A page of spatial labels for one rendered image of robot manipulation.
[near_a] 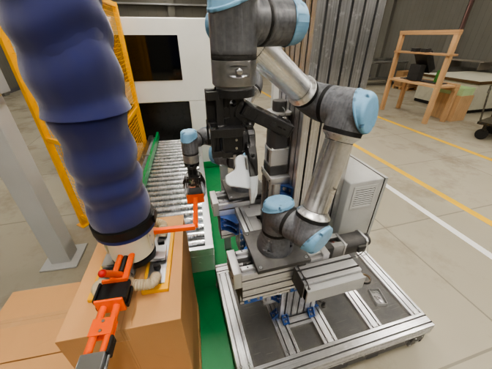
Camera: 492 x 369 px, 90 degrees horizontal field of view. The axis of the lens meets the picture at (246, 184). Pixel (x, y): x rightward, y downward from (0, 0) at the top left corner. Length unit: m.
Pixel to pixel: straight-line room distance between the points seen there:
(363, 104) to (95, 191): 0.82
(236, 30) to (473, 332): 2.48
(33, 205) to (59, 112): 1.79
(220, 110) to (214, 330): 1.77
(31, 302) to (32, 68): 1.37
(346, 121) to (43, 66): 0.77
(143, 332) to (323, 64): 1.12
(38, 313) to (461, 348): 2.59
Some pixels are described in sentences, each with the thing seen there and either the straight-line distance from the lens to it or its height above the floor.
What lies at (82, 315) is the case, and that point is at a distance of 1.15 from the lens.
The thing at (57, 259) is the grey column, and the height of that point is 0.06.
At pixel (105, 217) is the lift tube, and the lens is 0.95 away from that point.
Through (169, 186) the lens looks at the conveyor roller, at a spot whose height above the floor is 0.55.
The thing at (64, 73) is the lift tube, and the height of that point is 1.71.
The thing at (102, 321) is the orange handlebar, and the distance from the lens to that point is 0.91.
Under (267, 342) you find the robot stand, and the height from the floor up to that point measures 0.21.
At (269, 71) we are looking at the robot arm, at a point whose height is 1.72.
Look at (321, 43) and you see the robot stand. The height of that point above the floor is 1.77.
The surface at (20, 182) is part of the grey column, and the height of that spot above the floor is 0.86.
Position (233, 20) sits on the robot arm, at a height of 1.81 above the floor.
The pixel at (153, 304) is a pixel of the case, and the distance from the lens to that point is 1.07.
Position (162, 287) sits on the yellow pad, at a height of 0.96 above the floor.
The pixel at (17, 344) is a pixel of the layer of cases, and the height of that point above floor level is 0.54.
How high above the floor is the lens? 1.79
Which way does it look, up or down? 31 degrees down
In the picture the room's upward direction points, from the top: straight up
